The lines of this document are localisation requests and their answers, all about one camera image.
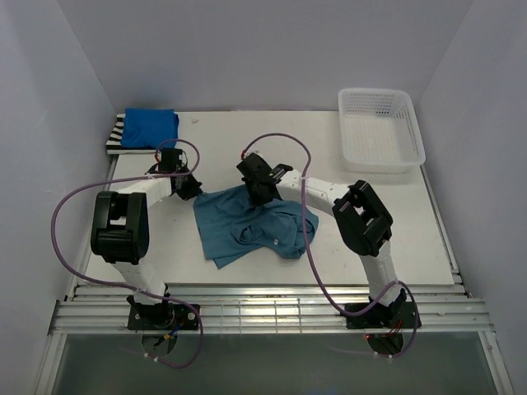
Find light teal tank top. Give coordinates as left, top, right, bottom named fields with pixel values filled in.
left=194, top=185, right=319, bottom=269

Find blue tank top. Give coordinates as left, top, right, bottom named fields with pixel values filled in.
left=121, top=108, right=180, bottom=149

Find black white striped tank top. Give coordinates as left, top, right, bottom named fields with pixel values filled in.
left=105, top=114, right=156, bottom=156

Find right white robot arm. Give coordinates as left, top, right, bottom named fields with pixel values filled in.
left=237, top=152, right=407, bottom=328

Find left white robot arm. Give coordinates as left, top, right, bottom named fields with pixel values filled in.
left=91, top=148, right=202, bottom=331

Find white plastic basket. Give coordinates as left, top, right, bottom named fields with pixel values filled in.
left=338, top=88, right=426, bottom=174

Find aluminium frame rails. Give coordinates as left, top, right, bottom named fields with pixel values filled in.
left=35, top=113, right=515, bottom=395

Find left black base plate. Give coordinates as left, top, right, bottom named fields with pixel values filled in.
left=127, top=303, right=200, bottom=332

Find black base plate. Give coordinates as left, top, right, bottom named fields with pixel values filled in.
left=127, top=303, right=200, bottom=332
left=345, top=301, right=422, bottom=329

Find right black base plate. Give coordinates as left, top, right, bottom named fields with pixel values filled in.
left=345, top=301, right=422, bottom=329

